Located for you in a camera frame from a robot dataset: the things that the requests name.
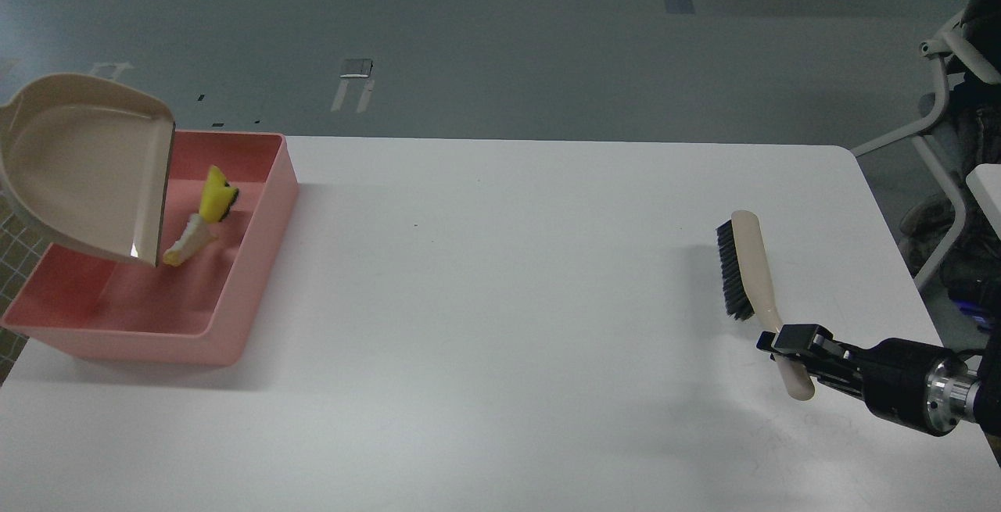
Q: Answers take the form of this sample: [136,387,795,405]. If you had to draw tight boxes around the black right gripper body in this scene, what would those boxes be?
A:
[859,338,981,437]

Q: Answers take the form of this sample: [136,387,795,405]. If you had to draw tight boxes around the pink plastic bin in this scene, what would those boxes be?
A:
[2,131,298,366]

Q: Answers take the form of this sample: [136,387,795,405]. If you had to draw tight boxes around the beige hand brush black bristles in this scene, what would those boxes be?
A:
[716,209,816,403]

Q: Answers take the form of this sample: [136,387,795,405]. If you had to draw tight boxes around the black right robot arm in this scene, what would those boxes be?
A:
[755,277,1000,437]

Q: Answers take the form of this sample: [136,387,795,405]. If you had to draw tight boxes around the white office chair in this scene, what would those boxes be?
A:
[852,0,999,290]

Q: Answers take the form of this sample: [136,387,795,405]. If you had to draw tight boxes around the beige checkered cloth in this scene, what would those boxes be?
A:
[1,196,49,381]

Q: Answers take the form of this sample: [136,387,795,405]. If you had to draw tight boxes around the beige plastic dustpan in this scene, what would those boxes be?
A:
[1,73,176,267]

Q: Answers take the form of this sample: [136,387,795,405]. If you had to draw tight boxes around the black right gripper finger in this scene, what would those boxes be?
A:
[755,324,866,372]
[807,368,864,400]

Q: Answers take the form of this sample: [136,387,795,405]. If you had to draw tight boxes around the yellow green sponge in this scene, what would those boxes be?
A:
[198,164,240,224]

